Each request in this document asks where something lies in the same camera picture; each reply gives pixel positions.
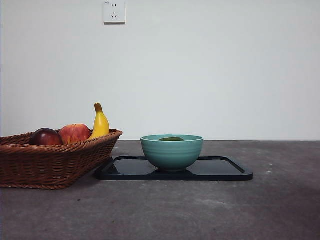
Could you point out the yellow banana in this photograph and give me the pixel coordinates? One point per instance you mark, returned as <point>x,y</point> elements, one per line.
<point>101,125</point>

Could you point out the green avocado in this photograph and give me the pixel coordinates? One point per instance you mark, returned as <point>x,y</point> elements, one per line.
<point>171,139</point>

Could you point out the teal ribbed bowl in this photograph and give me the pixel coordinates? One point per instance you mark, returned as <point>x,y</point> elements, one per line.
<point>172,155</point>

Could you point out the white wall socket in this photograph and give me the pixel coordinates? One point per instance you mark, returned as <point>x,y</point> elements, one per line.
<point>114,12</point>

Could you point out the red apple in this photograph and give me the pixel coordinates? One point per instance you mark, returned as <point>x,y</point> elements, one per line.
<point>75,133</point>

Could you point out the dark red plum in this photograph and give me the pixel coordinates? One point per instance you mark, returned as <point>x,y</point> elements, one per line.
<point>46,137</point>

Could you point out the black rectangular tray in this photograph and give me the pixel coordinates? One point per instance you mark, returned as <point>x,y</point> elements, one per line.
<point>220,172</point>

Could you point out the brown wicker basket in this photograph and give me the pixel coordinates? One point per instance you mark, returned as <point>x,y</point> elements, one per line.
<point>50,165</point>

